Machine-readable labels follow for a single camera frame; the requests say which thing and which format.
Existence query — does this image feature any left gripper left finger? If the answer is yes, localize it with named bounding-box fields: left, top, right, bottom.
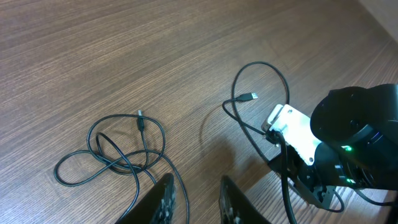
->
left=117, top=173, right=176, bottom=224

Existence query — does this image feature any black usb cable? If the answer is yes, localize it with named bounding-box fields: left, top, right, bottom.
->
left=53, top=109, right=190, bottom=224
left=221, top=61, right=292, bottom=164

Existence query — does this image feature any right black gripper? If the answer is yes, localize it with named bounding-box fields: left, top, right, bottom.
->
left=268, top=144, right=338, bottom=209

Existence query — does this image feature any right camera black cable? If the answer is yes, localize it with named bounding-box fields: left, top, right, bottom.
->
left=264, top=129, right=299, bottom=224

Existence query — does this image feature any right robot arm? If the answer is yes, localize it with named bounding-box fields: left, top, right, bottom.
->
left=262, top=84, right=397, bottom=210

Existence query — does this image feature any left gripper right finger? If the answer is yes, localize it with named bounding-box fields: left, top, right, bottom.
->
left=219, top=175, right=271, bottom=224

